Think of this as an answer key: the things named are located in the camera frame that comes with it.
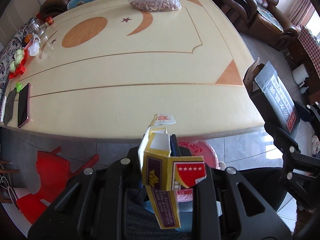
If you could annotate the black white patterned cloth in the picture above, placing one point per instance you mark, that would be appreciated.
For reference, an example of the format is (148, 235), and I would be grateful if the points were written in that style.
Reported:
(10, 47)

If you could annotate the person's right hand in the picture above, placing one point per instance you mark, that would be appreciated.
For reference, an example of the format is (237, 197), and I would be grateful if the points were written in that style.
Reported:
(316, 145)

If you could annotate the red checkered cloth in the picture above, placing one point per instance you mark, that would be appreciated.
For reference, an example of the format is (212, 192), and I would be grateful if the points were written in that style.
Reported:
(311, 52)

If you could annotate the small white bottle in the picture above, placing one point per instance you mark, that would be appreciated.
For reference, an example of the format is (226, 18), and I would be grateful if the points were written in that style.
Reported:
(304, 89)

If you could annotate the pink cased smartphone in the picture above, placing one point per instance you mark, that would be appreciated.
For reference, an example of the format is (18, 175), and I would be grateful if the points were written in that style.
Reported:
(23, 105)

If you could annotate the green white round ornament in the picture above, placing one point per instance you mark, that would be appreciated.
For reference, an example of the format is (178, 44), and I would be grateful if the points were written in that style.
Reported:
(15, 66)
(19, 54)

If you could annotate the white round appliance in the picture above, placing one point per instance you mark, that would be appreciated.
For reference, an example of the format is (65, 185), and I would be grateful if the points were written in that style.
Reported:
(300, 74)

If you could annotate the pink lined waste bin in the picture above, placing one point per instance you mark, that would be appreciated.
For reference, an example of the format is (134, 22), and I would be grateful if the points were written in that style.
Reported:
(200, 150)

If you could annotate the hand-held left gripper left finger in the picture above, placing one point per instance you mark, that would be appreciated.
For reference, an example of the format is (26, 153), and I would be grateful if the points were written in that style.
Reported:
(132, 161)

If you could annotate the small orange item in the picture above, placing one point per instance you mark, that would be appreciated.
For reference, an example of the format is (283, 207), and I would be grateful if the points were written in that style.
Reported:
(28, 38)

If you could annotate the blue plastic stool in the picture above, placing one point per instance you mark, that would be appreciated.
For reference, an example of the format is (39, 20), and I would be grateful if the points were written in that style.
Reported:
(186, 217)

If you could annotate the brown leather armchair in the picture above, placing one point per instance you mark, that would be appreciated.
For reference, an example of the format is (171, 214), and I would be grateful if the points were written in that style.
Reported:
(255, 12)

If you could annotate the small green clip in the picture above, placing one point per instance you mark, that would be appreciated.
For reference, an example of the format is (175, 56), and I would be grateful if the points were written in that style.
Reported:
(18, 87)

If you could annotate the dark wooden cabinet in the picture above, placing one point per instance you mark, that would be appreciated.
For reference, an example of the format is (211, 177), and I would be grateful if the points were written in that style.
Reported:
(297, 57)

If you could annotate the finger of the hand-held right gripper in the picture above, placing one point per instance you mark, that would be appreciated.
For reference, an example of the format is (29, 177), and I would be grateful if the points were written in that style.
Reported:
(307, 115)
(277, 132)

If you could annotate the person's left leg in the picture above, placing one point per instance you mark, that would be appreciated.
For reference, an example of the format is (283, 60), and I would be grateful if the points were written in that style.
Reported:
(140, 220)

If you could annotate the grey cardboard box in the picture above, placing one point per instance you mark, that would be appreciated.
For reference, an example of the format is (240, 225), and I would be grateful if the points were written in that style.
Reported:
(275, 92)

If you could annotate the dark grey pouch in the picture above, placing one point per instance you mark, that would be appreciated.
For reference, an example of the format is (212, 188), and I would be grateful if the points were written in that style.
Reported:
(9, 107)

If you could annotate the person's leg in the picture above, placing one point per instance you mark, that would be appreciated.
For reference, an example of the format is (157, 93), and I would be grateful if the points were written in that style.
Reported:
(140, 220)
(262, 180)

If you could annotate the clear glass jar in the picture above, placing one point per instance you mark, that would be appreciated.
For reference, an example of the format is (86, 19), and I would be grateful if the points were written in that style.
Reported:
(37, 27)

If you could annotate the yellow red cardboard box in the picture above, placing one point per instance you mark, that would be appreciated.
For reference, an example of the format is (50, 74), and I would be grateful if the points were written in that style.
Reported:
(160, 170)

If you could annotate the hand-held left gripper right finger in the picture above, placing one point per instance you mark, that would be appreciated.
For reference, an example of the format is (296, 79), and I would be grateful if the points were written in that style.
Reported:
(174, 145)

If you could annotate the person's right leg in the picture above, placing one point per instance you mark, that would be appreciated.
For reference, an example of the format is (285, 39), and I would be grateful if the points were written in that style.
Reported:
(262, 180)

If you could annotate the brown leather sofa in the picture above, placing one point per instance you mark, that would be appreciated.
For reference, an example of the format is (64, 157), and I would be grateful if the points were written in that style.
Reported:
(52, 6)

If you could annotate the small white plastic bag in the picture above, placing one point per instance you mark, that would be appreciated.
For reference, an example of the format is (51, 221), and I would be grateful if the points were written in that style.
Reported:
(33, 47)

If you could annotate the red plastic stool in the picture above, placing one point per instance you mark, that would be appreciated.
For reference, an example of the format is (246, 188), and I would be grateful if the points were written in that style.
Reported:
(50, 175)

